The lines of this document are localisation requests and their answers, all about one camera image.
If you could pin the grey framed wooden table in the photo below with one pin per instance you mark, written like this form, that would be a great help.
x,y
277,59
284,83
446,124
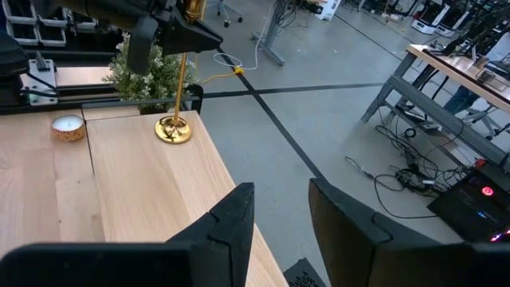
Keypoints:
x,y
438,115

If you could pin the white cardboard box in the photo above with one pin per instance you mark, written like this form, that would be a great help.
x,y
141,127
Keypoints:
x,y
328,9

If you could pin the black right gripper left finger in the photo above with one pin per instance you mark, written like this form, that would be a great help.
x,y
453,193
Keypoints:
x,y
179,263

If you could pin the grey desk leg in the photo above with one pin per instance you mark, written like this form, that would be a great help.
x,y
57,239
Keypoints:
x,y
273,36

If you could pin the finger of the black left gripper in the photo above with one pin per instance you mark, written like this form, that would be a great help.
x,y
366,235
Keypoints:
x,y
187,38

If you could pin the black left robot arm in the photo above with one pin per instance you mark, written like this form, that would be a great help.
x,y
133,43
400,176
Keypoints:
x,y
99,10

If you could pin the tall gold candlestick holder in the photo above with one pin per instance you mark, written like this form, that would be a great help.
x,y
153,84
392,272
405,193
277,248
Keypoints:
x,y
173,130

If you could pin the black perforated metal plate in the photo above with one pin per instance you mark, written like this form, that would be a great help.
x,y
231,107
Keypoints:
x,y
303,277

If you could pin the white machine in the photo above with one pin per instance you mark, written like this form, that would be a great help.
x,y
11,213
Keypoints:
x,y
428,22

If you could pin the orange patterned candle tin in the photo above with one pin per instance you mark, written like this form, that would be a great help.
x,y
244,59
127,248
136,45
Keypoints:
x,y
67,129

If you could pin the black aluminium table frame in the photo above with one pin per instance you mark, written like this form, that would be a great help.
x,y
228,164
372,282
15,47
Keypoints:
x,y
71,99

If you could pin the small artificial potted plant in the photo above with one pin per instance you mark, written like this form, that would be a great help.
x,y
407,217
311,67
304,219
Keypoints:
x,y
147,83

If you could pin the black computer tower with lights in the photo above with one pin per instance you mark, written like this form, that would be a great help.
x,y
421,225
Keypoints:
x,y
470,207

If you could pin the office chair wheel base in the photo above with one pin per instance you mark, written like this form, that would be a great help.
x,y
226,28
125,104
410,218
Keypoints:
x,y
226,23

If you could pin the person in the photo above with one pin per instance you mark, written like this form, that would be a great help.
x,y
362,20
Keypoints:
x,y
460,99

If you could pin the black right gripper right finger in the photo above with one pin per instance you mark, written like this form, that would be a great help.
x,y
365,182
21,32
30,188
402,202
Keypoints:
x,y
378,259

